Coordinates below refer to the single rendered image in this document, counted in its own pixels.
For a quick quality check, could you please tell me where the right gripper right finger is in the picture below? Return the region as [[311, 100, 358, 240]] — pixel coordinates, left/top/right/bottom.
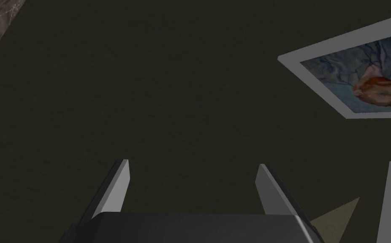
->
[[255, 163, 312, 225]]

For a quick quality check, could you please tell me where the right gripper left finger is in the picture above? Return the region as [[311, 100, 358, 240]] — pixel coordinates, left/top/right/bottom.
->
[[78, 159, 130, 226]]

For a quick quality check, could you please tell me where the white framed blue picture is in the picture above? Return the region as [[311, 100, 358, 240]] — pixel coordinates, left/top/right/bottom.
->
[[277, 11, 391, 119]]

